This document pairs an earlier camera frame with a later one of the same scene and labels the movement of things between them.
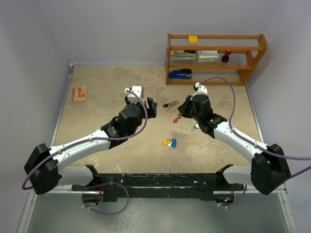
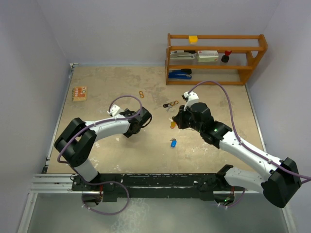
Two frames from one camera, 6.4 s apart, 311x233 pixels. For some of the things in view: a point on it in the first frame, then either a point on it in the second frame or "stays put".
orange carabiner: [172, 104] stays put
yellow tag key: [165, 142] to [173, 124]
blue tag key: [174, 143] stays put
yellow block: [193, 39] stays put
